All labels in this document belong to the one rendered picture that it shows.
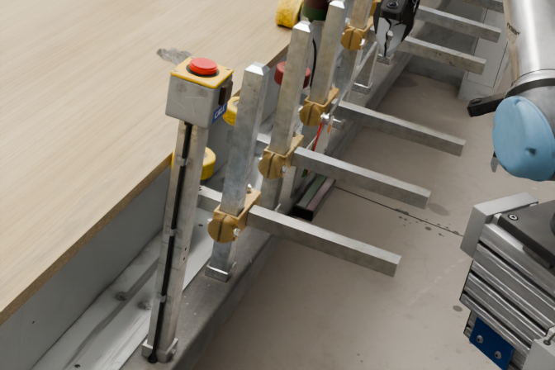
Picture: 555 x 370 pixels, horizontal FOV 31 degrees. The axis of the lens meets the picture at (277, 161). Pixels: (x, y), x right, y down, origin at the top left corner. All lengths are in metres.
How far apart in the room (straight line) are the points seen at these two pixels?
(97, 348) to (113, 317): 0.09
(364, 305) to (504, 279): 1.43
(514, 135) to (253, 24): 1.15
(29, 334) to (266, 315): 1.35
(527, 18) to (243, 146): 0.53
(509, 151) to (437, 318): 1.70
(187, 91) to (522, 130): 0.47
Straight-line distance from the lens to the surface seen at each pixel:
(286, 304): 3.00
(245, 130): 1.69
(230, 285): 1.85
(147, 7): 2.46
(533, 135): 1.42
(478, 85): 4.58
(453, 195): 3.80
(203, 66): 1.38
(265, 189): 2.03
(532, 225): 1.60
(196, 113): 1.38
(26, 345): 1.70
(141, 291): 1.93
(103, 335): 1.82
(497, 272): 1.69
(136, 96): 2.01
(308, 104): 2.18
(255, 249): 1.96
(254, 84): 1.65
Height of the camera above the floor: 1.80
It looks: 29 degrees down
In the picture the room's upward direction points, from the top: 12 degrees clockwise
